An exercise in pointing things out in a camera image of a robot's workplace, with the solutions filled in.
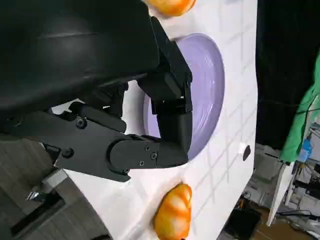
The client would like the green cloth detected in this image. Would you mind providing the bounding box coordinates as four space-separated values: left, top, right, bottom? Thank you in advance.
279 83 320 161

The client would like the blue box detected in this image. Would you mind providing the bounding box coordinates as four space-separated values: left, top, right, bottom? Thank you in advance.
299 138 313 163

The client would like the white post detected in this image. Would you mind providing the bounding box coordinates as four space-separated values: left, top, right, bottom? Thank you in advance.
266 162 295 226

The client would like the black backdrop curtain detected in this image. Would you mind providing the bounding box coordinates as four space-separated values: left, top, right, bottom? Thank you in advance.
254 0 320 148

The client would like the round striped toy bread roll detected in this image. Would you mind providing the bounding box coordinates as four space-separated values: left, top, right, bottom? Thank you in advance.
142 0 197 17

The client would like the oblong orange toy bread roll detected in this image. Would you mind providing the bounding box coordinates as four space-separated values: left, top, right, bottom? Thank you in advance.
152 183 193 237

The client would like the silver metal bracket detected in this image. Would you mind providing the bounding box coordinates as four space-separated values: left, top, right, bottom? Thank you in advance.
26 168 68 201

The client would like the lilac plate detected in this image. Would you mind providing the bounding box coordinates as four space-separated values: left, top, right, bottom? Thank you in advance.
143 32 226 161

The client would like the black floor box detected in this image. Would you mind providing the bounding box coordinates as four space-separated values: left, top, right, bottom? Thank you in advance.
223 208 261 240

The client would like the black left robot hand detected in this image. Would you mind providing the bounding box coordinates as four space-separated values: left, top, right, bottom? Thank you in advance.
0 0 194 185

